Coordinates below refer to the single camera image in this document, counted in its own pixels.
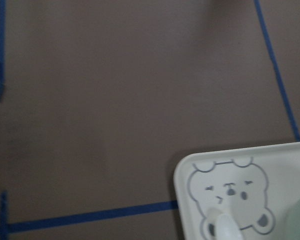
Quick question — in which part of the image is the white plastic spoon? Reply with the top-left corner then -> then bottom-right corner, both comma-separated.
205,208 -> 244,240

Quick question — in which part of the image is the cream bear tray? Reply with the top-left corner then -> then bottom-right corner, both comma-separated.
173,142 -> 300,240

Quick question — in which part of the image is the green bowl on tray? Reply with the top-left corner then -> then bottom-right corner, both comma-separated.
284,199 -> 300,240

